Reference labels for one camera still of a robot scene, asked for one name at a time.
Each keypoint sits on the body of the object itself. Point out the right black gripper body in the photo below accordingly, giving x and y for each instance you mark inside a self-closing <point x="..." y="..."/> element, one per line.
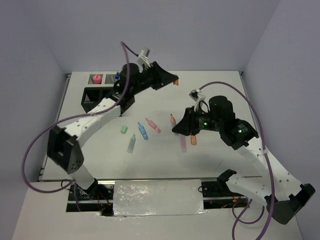
<point x="206" y="121"/>

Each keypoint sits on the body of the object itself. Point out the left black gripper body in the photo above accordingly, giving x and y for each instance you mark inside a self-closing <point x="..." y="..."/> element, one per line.
<point x="149" y="74"/>

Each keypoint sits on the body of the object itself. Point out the orange tip grey highlighter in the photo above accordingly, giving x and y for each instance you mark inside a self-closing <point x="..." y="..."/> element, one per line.
<point x="172" y="121"/>

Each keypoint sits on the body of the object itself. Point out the pink cap bottle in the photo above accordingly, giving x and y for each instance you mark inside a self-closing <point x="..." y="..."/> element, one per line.
<point x="97" y="79"/>

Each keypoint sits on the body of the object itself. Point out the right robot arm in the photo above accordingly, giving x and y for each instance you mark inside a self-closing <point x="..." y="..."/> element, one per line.
<point x="290" y="194"/>

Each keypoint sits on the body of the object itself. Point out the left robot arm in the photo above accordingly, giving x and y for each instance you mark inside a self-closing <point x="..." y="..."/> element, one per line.
<point x="65" y="143"/>

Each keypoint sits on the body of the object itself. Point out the purple highlighter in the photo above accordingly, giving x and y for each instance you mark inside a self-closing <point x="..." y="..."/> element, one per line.
<point x="183" y="143"/>

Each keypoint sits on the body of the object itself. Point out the pink highlighter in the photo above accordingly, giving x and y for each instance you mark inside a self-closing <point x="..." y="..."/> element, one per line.
<point x="153" y="125"/>

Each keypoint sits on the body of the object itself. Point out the blue highlighter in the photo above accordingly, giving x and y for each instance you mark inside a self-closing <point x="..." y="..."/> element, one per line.
<point x="143" y="131"/>

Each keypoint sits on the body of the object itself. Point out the grey mesh organizer box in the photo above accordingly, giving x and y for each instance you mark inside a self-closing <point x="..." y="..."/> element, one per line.
<point x="107" y="79"/>

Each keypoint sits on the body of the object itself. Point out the green marker cap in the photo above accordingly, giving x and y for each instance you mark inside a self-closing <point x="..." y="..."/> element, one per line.
<point x="124" y="129"/>

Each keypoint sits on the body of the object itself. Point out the green highlighter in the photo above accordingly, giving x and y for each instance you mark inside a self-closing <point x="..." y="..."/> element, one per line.
<point x="131" y="144"/>

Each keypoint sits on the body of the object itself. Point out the black slotted organizer box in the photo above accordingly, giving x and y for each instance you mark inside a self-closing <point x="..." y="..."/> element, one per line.
<point x="92" y="96"/>

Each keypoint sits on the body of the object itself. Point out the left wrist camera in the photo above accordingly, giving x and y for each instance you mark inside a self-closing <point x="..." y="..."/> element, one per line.
<point x="142" y="58"/>

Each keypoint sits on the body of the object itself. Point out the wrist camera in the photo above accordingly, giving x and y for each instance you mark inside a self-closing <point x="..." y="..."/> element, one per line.
<point x="197" y="96"/>
<point x="142" y="58"/>

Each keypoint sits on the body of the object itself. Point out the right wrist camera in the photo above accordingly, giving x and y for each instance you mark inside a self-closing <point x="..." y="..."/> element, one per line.
<point x="197" y="96"/>

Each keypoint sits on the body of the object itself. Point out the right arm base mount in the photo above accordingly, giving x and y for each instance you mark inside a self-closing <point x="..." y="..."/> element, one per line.
<point x="216" y="196"/>

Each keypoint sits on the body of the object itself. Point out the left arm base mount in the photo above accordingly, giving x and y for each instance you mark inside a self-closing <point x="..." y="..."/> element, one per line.
<point x="101" y="203"/>

